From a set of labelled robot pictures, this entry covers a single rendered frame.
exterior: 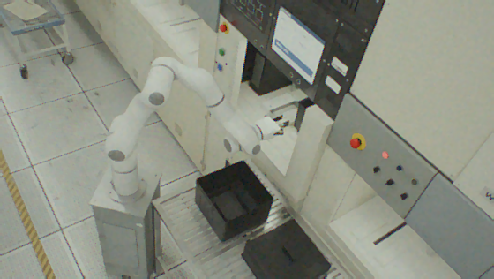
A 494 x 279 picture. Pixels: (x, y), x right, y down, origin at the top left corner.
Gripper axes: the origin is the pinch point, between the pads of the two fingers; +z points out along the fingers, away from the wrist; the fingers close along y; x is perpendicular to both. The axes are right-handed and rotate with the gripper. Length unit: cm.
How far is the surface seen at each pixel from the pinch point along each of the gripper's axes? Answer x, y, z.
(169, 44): -34, -117, 8
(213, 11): 21, -66, 4
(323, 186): -14.0, 32.9, 0.6
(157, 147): -119, -108, -8
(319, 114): 21.2, 19.3, -1.3
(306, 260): -33, 51, -20
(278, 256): -33, 43, -30
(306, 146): 3.8, 20.0, -3.9
